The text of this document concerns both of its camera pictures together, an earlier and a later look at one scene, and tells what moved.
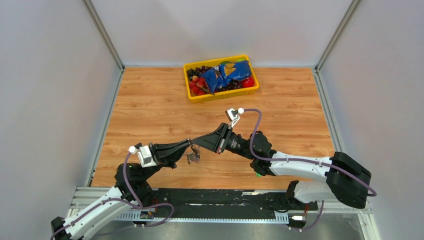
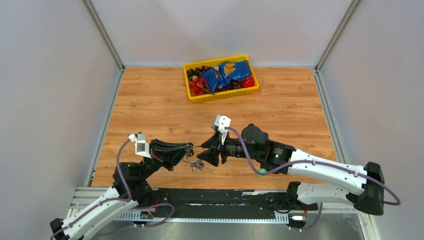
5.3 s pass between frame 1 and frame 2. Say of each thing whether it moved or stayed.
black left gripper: stayed
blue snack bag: stayed
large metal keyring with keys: moved
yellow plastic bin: stayed
